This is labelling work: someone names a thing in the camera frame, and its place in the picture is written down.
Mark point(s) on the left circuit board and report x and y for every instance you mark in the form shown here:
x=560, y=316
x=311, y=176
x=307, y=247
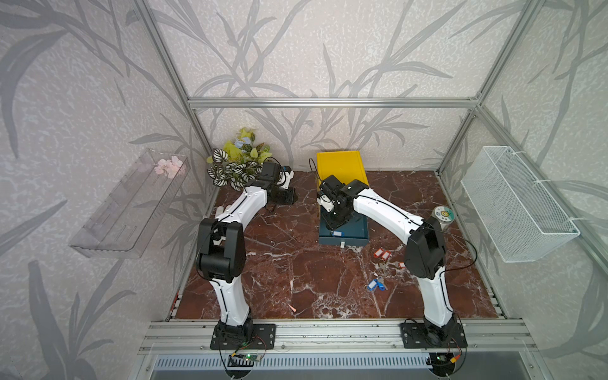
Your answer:
x=245, y=358

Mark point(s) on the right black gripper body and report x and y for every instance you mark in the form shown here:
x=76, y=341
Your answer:
x=335, y=218

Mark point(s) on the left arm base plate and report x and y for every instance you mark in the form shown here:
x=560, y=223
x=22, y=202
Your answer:
x=250, y=335

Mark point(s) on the yellow drawer cabinet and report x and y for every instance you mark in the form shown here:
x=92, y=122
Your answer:
x=341, y=173

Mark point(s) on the dark teal drawer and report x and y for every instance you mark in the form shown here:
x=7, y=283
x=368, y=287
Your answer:
x=355, y=231

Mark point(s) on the aluminium front rail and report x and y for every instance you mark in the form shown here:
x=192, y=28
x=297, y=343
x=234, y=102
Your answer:
x=337, y=336

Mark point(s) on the solder wire spool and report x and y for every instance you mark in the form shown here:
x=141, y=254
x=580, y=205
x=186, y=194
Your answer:
x=444, y=214

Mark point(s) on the clear acrylic wall shelf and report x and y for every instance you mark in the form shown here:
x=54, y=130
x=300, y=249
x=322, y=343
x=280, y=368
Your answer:
x=125, y=223

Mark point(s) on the artificial potted plant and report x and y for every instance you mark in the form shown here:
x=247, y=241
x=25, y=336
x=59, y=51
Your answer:
x=238, y=161

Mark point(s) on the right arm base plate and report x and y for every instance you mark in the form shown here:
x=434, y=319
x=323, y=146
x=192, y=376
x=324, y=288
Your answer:
x=425, y=335

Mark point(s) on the right circuit board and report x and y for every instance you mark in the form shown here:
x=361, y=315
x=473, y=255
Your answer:
x=443, y=361

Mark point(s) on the white wire mesh basket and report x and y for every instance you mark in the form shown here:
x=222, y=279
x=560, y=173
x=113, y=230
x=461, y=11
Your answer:
x=523, y=219

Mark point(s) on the circuit board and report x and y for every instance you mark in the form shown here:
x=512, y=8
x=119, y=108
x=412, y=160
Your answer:
x=245, y=358
x=443, y=361

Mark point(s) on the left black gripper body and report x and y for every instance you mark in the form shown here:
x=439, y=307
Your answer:
x=283, y=196

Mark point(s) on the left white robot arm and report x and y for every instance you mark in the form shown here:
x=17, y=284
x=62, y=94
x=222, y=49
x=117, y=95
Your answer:
x=221, y=253

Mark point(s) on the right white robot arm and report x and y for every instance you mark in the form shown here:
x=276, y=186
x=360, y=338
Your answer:
x=424, y=239

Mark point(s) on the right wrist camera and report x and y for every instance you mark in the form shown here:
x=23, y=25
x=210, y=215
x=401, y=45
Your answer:
x=325, y=203

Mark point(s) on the pink artificial flower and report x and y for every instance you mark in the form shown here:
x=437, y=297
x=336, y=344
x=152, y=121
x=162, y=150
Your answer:
x=169, y=167

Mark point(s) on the white work glove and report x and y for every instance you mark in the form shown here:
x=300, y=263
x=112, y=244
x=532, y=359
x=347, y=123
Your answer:
x=222, y=210

